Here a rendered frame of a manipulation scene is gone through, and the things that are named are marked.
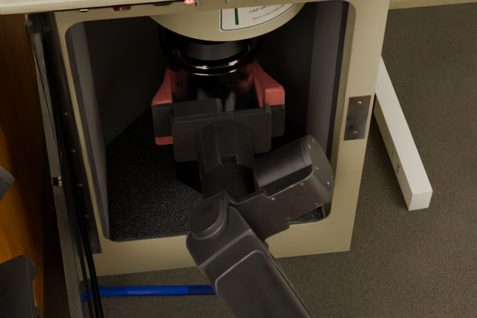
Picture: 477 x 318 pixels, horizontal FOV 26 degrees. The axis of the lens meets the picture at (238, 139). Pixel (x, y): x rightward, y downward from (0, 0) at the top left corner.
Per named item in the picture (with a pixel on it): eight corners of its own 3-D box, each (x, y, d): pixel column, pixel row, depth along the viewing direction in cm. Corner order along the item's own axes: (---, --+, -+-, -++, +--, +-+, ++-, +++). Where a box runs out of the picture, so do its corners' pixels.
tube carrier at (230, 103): (163, 125, 126) (152, -2, 110) (250, 116, 127) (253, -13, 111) (174, 197, 120) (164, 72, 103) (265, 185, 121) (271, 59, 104)
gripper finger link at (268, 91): (206, 45, 110) (218, 112, 104) (273, 38, 110) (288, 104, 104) (209, 88, 115) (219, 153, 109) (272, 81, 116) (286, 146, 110)
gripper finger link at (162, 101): (145, 52, 109) (152, 120, 103) (212, 45, 110) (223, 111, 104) (150, 94, 115) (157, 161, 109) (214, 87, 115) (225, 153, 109)
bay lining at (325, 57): (96, 79, 132) (59, -151, 104) (297, 62, 134) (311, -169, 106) (104, 240, 118) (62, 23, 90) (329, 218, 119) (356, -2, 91)
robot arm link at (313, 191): (186, 240, 92) (236, 299, 96) (299, 189, 88) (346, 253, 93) (193, 157, 102) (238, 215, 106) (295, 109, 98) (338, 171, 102)
